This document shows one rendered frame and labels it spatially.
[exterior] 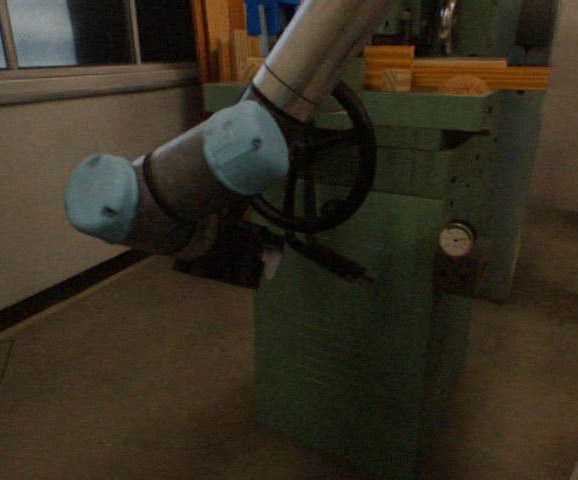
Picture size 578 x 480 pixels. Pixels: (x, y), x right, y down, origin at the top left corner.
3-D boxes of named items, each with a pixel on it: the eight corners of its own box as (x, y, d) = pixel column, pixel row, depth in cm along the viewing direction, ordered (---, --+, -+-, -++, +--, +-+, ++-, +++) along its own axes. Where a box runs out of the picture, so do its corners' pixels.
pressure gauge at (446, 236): (434, 262, 93) (439, 220, 90) (439, 255, 96) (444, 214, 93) (470, 270, 90) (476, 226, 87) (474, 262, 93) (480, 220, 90)
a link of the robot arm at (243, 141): (270, 86, 49) (181, 136, 53) (236, 97, 39) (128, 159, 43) (307, 158, 51) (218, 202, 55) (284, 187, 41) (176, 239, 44)
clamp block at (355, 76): (266, 108, 96) (265, 57, 93) (300, 101, 107) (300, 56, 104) (337, 113, 90) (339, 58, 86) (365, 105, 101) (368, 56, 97)
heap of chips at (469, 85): (430, 93, 91) (431, 76, 90) (447, 88, 102) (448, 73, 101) (479, 95, 88) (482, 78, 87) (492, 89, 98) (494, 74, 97)
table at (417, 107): (175, 116, 108) (173, 86, 106) (254, 102, 133) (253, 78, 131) (469, 141, 80) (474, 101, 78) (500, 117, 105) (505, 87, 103)
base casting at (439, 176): (247, 173, 115) (245, 132, 112) (348, 135, 162) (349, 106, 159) (446, 201, 95) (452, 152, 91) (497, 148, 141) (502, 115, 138)
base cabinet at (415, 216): (253, 424, 140) (245, 173, 115) (339, 328, 187) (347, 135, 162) (413, 491, 120) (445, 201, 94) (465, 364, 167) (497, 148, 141)
